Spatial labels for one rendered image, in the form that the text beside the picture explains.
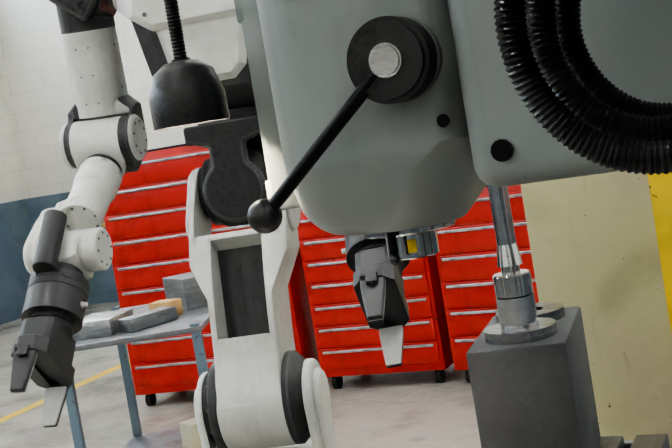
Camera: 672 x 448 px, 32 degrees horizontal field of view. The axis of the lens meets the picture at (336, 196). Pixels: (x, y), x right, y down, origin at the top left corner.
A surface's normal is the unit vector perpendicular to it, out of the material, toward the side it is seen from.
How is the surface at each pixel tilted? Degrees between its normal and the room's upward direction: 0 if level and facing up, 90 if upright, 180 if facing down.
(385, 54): 90
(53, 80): 90
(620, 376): 90
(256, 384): 66
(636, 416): 90
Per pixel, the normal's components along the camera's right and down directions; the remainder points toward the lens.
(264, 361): -0.22, -0.31
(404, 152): -0.31, 0.43
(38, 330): -0.22, -0.59
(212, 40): -0.18, 0.09
